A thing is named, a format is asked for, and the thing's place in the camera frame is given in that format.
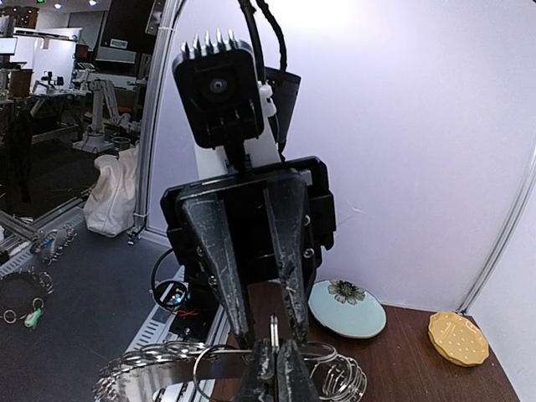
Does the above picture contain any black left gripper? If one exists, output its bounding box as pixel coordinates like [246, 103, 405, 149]
[161, 157, 336, 343]

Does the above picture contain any white plastic bag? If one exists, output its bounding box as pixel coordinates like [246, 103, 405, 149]
[83, 147, 138, 238]

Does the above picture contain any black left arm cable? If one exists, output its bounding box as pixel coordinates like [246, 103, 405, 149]
[236, 0, 292, 72]

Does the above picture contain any metal disc with key rings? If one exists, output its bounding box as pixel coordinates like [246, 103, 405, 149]
[92, 317, 368, 401]

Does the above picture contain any aluminium front rail base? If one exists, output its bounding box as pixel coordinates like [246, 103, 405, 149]
[126, 305, 230, 401]

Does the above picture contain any light blue plate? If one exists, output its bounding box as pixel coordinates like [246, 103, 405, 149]
[308, 280, 387, 339]

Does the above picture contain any yellow dotted plate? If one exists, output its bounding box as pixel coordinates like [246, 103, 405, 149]
[427, 312, 490, 368]

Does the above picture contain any left aluminium frame post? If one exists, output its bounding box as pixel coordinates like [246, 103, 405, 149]
[456, 150, 535, 315]

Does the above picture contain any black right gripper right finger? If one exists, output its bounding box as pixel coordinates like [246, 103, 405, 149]
[276, 340, 320, 402]

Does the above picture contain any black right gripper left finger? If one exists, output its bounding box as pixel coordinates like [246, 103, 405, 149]
[238, 338, 280, 402]

